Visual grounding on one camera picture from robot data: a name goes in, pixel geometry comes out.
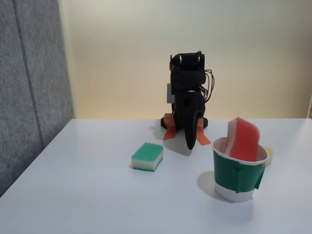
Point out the grey felt partition panel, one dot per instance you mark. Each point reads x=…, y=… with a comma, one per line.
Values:
x=29, y=85

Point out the white cup with green tape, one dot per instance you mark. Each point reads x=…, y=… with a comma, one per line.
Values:
x=234, y=178

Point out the green and white sponge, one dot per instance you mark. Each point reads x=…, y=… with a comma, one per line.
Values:
x=146, y=156

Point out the red and white sponge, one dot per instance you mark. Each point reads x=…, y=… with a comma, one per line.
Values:
x=243, y=141

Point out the small grey box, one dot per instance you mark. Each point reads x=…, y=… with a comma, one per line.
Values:
x=170, y=93

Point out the yellow sponge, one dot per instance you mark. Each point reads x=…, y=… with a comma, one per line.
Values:
x=269, y=156

